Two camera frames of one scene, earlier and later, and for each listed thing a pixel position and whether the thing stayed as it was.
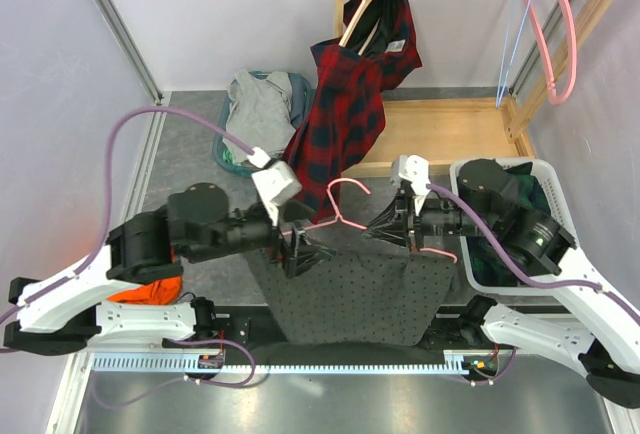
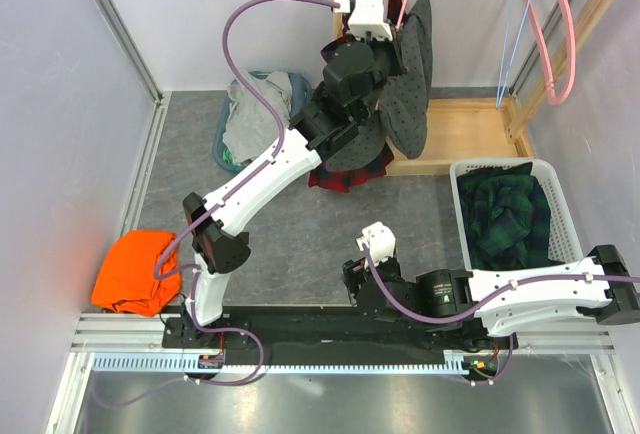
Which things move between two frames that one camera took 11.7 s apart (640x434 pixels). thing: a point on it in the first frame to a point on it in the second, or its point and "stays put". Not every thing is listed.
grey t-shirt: (258, 113) stays put
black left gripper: (303, 255) to (392, 47)
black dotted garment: (371, 292) to (400, 118)
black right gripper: (399, 223) to (354, 273)
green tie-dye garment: (228, 157) stays put
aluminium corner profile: (112, 17) stays put
